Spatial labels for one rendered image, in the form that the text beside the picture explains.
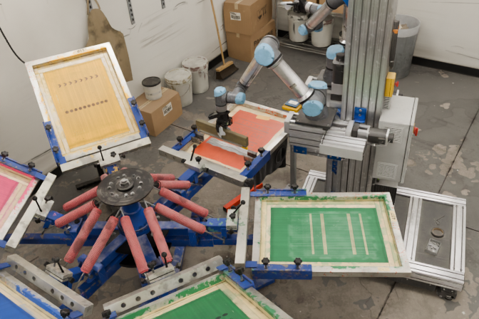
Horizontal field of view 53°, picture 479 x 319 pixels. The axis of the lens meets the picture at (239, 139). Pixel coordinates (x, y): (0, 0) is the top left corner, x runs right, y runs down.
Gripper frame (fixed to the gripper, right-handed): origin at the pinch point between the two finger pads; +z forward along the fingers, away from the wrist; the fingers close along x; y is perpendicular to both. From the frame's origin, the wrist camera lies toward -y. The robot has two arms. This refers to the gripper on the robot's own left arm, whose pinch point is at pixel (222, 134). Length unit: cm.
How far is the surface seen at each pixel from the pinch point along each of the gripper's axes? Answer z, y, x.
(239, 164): 15.5, 16.5, -5.0
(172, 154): 6.9, -21.3, -27.0
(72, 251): -3, -5, -122
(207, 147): 15.5, -14.1, -0.4
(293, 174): 85, 13, 75
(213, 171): 8.1, 11.9, -27.0
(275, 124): 16, 14, 47
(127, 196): -20, 7, -91
